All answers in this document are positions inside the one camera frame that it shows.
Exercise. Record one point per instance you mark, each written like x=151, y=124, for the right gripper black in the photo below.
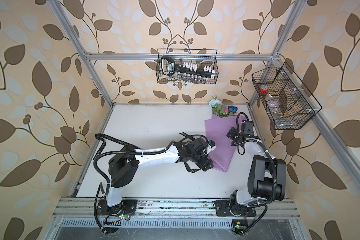
x=233, y=135

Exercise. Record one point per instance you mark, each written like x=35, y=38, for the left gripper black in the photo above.
x=206, y=163

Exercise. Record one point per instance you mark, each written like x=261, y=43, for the blue fake rose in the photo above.
x=232, y=110

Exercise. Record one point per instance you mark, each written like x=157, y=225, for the pink purple wrapping paper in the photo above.
x=216, y=130

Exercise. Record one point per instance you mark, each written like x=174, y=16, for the pink fake rose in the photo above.
x=219, y=111

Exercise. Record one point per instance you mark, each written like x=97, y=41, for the pale green fake flower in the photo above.
x=214, y=102

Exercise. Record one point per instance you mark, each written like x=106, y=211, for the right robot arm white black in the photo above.
x=267, y=175

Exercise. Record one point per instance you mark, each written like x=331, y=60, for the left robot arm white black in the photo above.
x=115, y=184

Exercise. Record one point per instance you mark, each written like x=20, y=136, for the red capped clear bottle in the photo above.
x=272, y=102

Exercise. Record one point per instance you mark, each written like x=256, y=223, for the black socket tool set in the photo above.
x=179, y=67

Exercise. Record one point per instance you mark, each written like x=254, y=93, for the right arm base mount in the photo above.
x=227, y=208

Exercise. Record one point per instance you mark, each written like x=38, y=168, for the right black wire basket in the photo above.
x=298, y=104

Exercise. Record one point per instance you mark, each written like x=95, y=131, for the black wire basket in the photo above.
x=203, y=54
x=298, y=104

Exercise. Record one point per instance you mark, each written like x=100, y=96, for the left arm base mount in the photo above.
x=117, y=208

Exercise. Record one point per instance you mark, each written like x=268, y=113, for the back black wire basket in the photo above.
x=203, y=54

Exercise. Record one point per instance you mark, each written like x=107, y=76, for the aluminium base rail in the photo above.
x=161, y=208

